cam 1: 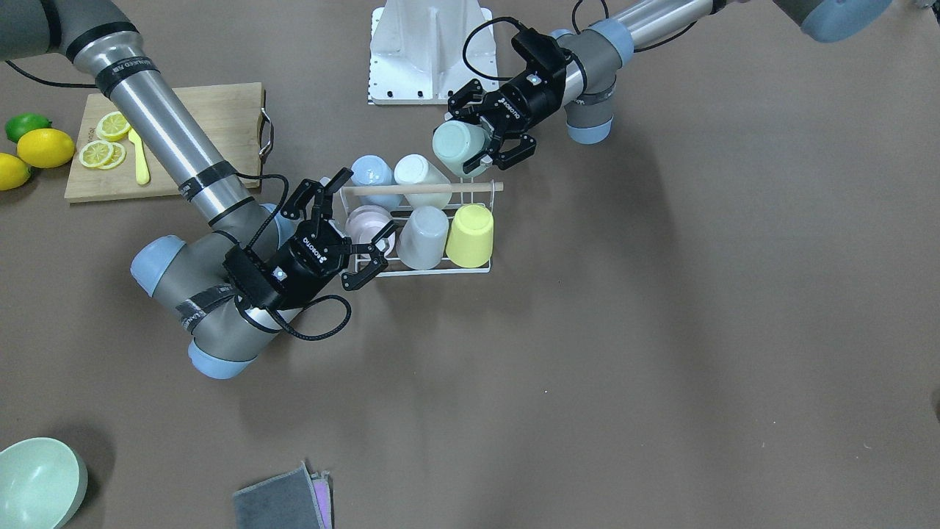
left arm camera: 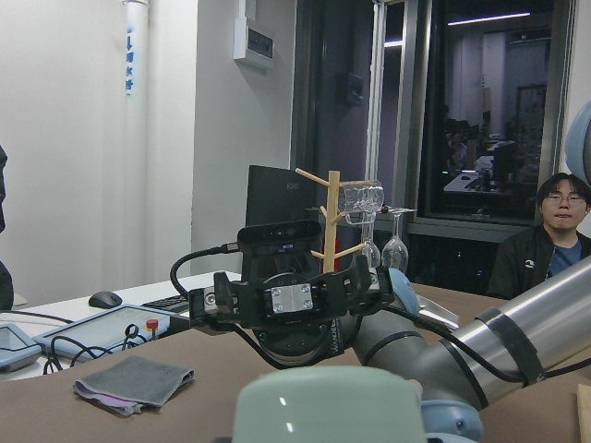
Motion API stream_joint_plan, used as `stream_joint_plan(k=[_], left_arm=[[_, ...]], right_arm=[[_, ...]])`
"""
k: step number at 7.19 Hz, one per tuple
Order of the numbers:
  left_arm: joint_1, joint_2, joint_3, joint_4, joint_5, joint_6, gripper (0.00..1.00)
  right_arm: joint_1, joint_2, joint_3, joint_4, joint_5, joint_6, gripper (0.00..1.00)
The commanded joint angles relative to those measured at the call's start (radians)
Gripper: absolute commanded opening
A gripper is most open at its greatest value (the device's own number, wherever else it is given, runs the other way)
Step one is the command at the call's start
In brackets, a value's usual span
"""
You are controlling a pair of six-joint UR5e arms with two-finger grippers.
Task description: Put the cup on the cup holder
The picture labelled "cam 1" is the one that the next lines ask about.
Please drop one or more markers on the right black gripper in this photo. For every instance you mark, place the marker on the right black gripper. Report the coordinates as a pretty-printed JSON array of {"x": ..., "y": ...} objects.
[{"x": 307, "y": 258}]

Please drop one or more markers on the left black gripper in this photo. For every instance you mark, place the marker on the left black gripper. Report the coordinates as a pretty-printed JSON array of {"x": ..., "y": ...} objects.
[{"x": 523, "y": 101}]

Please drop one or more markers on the pink plastic cup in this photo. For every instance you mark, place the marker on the pink plastic cup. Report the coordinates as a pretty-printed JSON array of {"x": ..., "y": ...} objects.
[{"x": 364, "y": 222}]

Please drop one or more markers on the green plastic cup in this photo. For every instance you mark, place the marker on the green plastic cup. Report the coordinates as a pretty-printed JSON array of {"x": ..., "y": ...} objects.
[{"x": 455, "y": 142}]

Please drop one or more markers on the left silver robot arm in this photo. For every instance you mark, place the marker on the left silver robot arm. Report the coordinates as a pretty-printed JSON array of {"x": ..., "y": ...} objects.
[{"x": 573, "y": 70}]

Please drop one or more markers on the light blue plastic cup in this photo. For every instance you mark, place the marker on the light blue plastic cup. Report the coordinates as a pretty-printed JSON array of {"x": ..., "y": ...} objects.
[{"x": 373, "y": 171}]

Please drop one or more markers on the grey plastic cup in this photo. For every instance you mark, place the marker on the grey plastic cup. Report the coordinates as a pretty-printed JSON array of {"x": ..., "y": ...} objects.
[{"x": 423, "y": 238}]

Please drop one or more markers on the white plastic cup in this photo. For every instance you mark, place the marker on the white plastic cup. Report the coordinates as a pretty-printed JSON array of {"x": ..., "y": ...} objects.
[{"x": 414, "y": 169}]

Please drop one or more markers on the yellow plastic cup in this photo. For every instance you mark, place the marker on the yellow plastic cup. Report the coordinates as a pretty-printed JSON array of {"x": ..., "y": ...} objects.
[{"x": 471, "y": 237}]

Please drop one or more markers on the wooden cutting board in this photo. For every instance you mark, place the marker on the wooden cutting board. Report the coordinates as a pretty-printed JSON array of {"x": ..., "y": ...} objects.
[{"x": 230, "y": 115}]

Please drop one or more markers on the yellow plastic knife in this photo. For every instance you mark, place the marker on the yellow plastic knife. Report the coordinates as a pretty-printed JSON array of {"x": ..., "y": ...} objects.
[{"x": 141, "y": 166}]

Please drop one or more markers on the lemon slice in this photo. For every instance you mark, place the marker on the lemon slice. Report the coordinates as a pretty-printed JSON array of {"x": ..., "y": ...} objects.
[
  {"x": 112, "y": 127},
  {"x": 102, "y": 155}
]

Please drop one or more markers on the grey folded cloth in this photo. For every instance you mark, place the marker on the grey folded cloth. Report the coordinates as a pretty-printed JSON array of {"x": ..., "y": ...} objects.
[{"x": 296, "y": 499}]

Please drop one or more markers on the whole yellow lemon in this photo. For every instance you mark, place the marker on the whole yellow lemon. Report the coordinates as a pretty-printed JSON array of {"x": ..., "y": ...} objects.
[
  {"x": 46, "y": 148},
  {"x": 14, "y": 172}
]

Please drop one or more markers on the green lime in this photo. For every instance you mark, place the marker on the green lime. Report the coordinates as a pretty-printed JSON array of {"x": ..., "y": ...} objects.
[{"x": 26, "y": 122}]

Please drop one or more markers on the light green bowl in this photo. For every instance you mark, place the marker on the light green bowl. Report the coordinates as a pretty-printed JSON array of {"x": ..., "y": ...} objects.
[{"x": 43, "y": 483}]

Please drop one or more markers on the white wire cup rack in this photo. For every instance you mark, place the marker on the white wire cup rack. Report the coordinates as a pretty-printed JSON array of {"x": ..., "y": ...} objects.
[{"x": 465, "y": 192}]

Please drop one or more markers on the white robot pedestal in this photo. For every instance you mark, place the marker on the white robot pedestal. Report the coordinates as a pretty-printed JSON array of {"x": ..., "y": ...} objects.
[{"x": 417, "y": 52}]

